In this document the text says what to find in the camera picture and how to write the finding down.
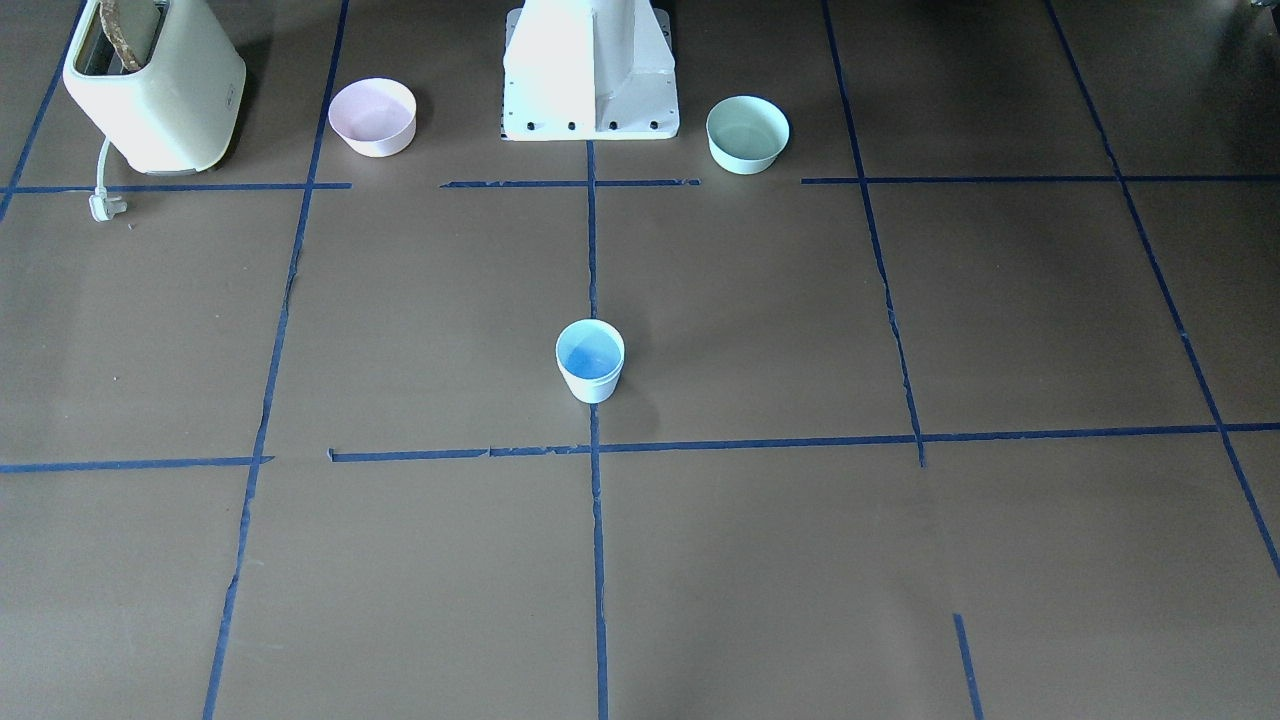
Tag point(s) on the light blue cup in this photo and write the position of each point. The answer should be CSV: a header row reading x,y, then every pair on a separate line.
x,y
590,350
591,390

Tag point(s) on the green bowl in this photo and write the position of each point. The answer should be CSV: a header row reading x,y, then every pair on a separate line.
x,y
746,134

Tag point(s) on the pink bowl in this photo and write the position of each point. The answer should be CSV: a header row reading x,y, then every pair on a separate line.
x,y
376,117

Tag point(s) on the cream toaster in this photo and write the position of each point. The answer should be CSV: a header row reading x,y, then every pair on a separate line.
x,y
178,113

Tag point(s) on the white toaster plug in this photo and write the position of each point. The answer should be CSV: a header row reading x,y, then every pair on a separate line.
x,y
103,205

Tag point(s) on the toast slice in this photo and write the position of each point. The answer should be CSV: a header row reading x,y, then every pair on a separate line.
x,y
132,28

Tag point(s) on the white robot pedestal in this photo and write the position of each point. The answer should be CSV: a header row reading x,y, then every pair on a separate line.
x,y
589,71

